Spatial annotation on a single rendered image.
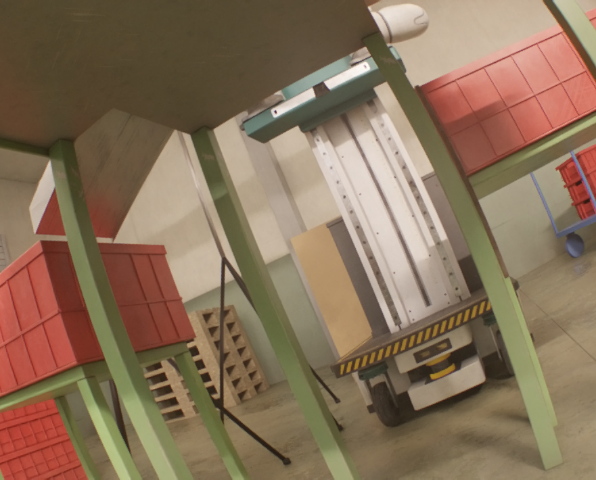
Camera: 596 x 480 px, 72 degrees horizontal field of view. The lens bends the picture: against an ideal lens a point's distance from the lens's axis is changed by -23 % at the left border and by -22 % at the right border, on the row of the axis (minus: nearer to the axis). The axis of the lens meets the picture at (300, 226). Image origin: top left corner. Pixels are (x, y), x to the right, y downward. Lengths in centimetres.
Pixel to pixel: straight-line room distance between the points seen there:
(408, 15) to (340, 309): 196
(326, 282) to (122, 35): 271
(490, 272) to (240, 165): 515
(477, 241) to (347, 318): 240
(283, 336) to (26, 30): 70
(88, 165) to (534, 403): 96
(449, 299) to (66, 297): 146
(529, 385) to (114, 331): 72
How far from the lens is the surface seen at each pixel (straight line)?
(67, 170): 87
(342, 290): 321
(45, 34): 66
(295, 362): 95
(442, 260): 189
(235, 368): 510
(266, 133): 197
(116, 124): 97
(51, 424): 283
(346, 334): 322
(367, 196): 198
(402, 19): 199
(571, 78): 114
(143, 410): 77
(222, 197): 99
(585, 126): 113
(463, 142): 106
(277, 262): 560
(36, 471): 273
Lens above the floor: 47
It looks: 11 degrees up
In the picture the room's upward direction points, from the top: 23 degrees counter-clockwise
